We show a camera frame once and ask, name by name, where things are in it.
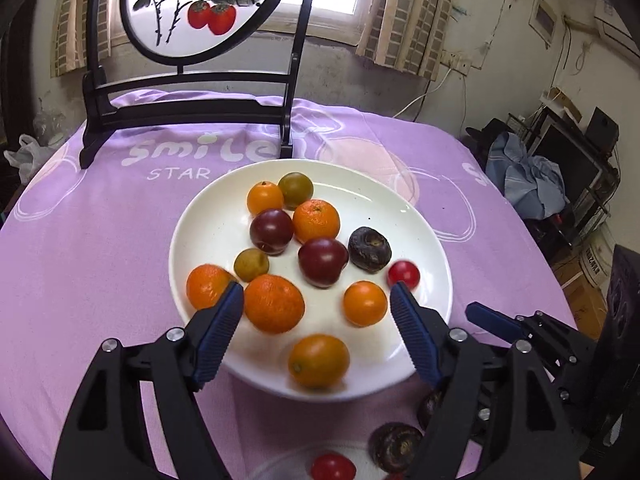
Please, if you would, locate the dark passion fruit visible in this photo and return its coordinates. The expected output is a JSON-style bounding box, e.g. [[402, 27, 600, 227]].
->
[[348, 226, 392, 273], [368, 422, 423, 474], [416, 390, 442, 431]]

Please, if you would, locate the red cherry tomato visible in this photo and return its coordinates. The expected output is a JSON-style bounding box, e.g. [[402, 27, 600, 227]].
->
[[386, 260, 421, 290], [310, 453, 357, 480]]

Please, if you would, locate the small orange tomato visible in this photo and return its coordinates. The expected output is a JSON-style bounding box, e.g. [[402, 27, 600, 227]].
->
[[342, 281, 388, 327], [246, 181, 284, 216]]

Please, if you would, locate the large yellow orange tomato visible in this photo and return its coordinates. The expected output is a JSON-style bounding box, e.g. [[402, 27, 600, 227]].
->
[[288, 334, 350, 389]]

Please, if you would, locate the large dark red plum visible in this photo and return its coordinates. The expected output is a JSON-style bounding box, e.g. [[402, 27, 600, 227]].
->
[[297, 237, 349, 288]]

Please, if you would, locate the large orange mandarin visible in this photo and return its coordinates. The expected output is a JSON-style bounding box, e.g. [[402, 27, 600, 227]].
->
[[244, 274, 306, 335]]

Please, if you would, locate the green yellow small fruit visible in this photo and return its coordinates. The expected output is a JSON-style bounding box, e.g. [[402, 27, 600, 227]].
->
[[233, 248, 270, 283]]

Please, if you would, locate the blue cloth pile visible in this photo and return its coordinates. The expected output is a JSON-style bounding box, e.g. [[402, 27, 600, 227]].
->
[[485, 132, 568, 220]]

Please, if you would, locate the black monitor shelf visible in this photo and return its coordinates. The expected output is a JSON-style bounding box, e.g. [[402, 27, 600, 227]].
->
[[506, 106, 620, 244]]

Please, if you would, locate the purple tablecloth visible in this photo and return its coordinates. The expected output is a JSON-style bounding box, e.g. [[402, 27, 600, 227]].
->
[[1, 100, 573, 479]]

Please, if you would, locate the white oval plate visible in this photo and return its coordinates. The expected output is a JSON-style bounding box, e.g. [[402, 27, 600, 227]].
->
[[168, 159, 454, 402]]

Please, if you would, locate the orange mandarin on plate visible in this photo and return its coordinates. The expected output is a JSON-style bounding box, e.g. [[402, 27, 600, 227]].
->
[[292, 200, 341, 244]]

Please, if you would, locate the green orange tomato on plate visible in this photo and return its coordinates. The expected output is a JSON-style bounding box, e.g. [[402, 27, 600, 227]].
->
[[278, 172, 314, 210]]

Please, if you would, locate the small dark plum on plate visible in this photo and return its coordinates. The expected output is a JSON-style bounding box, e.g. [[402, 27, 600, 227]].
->
[[250, 209, 294, 256]]

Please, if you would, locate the small orange tomato on plate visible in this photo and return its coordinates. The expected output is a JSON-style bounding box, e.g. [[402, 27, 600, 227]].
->
[[246, 181, 284, 216]]

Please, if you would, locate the white plastic bag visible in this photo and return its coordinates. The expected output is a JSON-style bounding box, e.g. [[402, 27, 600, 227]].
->
[[3, 134, 55, 185]]

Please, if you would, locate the right beige curtain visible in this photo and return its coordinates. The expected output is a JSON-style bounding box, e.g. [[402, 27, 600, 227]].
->
[[356, 0, 452, 80]]

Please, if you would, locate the beige curtain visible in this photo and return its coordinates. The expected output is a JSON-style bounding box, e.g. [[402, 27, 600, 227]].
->
[[50, 0, 118, 77], [356, 0, 452, 80]]

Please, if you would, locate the left beige curtain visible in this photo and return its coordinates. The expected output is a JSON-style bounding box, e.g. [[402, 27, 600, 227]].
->
[[50, 0, 118, 77]]

